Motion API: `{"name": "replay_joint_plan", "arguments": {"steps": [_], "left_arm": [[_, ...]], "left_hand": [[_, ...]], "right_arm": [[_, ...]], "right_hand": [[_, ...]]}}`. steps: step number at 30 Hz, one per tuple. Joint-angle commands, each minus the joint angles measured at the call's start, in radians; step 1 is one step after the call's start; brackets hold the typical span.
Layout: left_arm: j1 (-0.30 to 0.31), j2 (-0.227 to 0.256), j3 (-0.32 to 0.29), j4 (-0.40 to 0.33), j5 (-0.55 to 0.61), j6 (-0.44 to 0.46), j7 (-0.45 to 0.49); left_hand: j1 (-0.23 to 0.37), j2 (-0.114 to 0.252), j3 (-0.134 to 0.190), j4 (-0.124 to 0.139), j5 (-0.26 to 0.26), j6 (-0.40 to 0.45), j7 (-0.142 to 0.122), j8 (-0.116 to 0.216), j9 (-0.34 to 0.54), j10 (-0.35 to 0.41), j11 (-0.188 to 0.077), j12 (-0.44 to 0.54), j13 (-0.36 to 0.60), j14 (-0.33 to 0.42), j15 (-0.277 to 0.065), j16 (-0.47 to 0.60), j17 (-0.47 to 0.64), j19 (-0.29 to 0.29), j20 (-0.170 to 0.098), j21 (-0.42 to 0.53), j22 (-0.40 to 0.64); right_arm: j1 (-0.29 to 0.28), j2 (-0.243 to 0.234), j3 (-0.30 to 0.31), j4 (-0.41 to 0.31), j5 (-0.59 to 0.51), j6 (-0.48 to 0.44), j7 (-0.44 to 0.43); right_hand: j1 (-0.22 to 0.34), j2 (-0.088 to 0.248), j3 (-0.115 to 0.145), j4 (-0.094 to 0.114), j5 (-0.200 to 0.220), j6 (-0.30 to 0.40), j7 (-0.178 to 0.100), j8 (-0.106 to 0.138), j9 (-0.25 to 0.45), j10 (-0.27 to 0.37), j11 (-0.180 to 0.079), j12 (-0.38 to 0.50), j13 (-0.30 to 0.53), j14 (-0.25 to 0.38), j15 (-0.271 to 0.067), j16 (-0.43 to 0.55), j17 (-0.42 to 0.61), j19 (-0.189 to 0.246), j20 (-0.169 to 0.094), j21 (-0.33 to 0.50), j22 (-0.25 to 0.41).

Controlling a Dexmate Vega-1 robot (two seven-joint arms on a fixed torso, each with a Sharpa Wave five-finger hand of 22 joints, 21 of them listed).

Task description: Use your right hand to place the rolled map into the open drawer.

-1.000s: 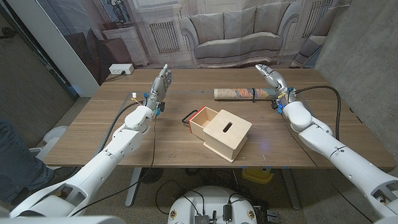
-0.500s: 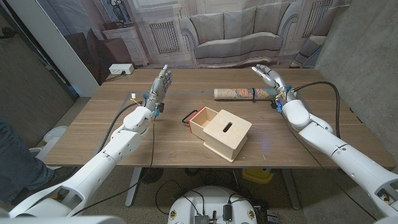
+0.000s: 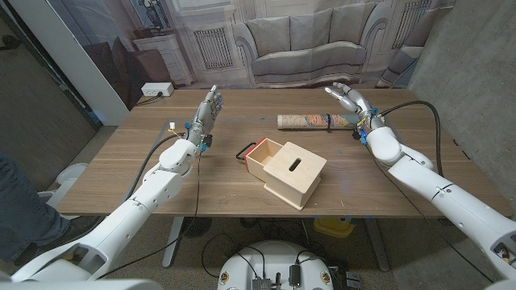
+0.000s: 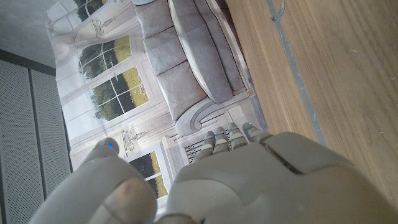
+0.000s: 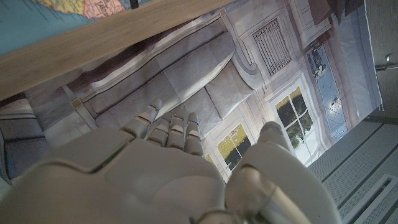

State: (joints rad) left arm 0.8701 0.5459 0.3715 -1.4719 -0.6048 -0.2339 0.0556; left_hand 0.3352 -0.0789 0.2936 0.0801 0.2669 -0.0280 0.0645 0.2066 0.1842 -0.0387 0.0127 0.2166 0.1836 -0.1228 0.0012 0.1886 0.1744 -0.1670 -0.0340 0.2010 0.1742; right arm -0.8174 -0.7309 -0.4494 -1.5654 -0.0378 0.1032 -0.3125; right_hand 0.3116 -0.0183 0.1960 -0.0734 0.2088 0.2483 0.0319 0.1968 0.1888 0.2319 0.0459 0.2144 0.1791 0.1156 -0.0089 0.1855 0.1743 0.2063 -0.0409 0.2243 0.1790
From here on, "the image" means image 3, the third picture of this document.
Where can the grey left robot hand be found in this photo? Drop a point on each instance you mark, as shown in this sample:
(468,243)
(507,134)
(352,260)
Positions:
(207,114)

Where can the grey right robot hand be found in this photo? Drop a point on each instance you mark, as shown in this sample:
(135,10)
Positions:
(359,104)

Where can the black band round map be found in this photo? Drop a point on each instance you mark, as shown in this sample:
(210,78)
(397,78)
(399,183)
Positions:
(329,123)

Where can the paper map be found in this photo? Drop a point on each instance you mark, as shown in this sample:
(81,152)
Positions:
(302,121)

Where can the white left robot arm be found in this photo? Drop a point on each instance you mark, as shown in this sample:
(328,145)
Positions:
(133,213)

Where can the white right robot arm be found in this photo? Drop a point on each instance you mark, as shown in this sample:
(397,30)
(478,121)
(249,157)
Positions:
(443,193)

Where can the wooden drawer with red front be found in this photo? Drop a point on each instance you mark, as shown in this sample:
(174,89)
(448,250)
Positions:
(266,155)

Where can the white power strip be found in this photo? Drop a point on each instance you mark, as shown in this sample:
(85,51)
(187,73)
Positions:
(157,89)

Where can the printed living room backdrop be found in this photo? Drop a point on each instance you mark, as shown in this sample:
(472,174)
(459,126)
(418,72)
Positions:
(310,40)

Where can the wooden box with slot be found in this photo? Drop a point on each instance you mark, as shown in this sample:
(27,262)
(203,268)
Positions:
(298,177)

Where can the black round floor fixture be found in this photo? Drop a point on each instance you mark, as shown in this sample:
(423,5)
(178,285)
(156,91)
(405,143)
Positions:
(196,227)

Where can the yellow floor object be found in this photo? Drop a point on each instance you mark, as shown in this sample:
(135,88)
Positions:
(332,227)

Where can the grey metal table leg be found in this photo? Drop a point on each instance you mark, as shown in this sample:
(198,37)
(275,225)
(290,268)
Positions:
(377,245)
(172,241)

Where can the white floor stand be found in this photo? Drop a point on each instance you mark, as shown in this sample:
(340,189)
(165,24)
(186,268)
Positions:
(72,173)

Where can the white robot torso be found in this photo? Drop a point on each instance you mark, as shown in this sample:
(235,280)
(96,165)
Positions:
(274,258)

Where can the grey floor box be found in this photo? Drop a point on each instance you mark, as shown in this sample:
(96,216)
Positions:
(353,280)

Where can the silver finned module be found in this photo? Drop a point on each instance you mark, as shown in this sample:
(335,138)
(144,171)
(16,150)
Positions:
(261,284)

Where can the small black electronic module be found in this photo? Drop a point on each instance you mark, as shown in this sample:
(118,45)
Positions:
(294,276)

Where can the person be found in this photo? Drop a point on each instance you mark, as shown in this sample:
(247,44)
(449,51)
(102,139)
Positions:
(24,209)

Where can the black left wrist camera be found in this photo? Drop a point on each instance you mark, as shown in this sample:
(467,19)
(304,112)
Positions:
(207,142)

